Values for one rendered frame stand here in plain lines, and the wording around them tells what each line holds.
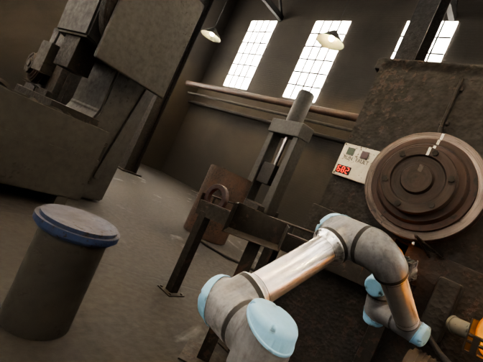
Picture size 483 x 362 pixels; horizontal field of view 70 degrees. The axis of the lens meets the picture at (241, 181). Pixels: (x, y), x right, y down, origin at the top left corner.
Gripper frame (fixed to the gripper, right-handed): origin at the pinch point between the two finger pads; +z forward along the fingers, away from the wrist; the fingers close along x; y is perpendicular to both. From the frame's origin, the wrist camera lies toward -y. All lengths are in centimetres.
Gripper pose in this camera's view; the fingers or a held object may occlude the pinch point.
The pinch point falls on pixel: (412, 268)
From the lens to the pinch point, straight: 163.2
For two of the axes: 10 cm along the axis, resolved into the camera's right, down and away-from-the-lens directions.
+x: -6.6, -3.0, 6.9
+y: 1.6, -9.5, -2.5
